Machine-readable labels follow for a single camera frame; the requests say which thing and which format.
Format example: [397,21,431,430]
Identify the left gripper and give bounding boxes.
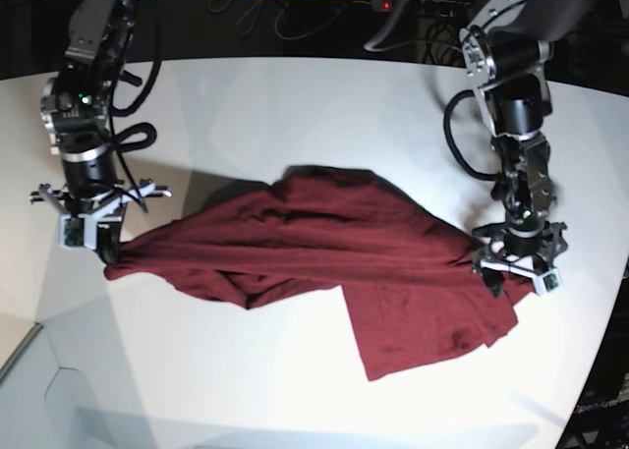
[471,222,568,283]

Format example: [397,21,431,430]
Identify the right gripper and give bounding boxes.
[29,143,172,263]

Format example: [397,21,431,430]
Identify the dark red t-shirt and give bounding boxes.
[104,167,534,380]

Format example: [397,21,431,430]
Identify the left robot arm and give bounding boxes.
[443,0,599,296]

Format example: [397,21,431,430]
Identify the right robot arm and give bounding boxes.
[31,0,481,308]

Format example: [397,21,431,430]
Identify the black power strip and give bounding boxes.
[369,0,471,19]

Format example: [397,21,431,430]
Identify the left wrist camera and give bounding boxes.
[533,267,562,296]

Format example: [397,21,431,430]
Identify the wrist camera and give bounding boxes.
[533,267,562,296]
[58,215,84,249]

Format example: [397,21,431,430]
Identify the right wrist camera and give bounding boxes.
[58,215,84,249]

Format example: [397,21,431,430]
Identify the white cable loop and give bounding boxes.
[236,0,350,40]

